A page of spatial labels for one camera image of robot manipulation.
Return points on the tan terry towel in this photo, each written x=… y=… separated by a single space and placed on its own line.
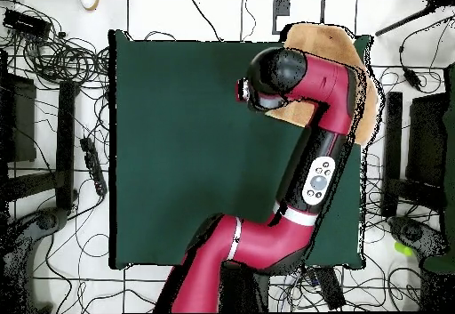
x=327 y=43

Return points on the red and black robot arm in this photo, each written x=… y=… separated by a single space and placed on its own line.
x=320 y=86

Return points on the black flat panel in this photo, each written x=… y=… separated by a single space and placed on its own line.
x=21 y=122
x=426 y=139

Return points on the dark green table cloth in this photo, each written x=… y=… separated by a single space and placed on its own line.
x=177 y=150

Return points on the black power strip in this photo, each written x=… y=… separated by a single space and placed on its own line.
x=93 y=166

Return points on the black power adapter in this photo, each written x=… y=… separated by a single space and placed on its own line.
x=412 y=79

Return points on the black rod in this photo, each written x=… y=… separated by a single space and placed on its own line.
x=401 y=23

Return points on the black power box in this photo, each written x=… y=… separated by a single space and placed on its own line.
x=330 y=287

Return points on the dark green sheet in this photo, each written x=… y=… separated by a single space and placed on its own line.
x=450 y=150

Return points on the black box device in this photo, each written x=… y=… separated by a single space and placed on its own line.
x=26 y=24

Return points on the black tripod base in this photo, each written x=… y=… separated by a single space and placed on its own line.
x=46 y=221
x=414 y=234

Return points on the yellow-green ball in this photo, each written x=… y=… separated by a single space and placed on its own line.
x=403 y=249

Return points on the grey square frame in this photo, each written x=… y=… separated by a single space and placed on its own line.
x=274 y=15

